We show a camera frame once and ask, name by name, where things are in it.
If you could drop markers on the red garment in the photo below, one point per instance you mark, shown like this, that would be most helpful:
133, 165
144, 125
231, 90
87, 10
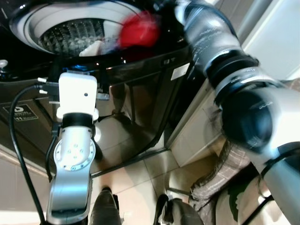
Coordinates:
138, 30

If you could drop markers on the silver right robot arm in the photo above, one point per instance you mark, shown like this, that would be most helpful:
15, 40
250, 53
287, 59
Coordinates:
206, 37

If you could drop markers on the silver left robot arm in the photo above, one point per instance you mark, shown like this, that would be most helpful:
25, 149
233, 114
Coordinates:
72, 154

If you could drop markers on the black top-load washing machine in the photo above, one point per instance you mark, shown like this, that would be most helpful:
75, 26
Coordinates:
140, 103

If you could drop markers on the white garment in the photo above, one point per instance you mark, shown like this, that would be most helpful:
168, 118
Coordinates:
93, 48

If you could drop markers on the steel washer drum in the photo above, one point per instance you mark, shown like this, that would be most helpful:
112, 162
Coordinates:
65, 40

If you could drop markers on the white washer sticker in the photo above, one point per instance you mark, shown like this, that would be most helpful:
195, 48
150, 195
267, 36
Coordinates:
180, 71

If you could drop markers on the printed washer label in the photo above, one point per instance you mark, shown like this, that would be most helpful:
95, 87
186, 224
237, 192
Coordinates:
18, 114

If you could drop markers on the white cabinet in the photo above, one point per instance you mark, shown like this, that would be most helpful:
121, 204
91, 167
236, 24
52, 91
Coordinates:
276, 33

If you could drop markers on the black left robot leg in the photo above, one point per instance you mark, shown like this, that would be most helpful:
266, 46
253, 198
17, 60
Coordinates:
105, 208

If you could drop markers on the black robot leg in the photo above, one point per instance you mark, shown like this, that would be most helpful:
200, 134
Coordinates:
174, 213
105, 208

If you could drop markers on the black right robot leg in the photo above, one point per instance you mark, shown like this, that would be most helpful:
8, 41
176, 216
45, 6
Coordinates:
174, 213

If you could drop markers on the grey plaid garment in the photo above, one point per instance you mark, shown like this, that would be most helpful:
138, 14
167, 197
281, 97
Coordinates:
225, 164

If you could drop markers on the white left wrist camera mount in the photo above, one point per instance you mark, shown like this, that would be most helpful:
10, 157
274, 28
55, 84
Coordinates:
77, 93

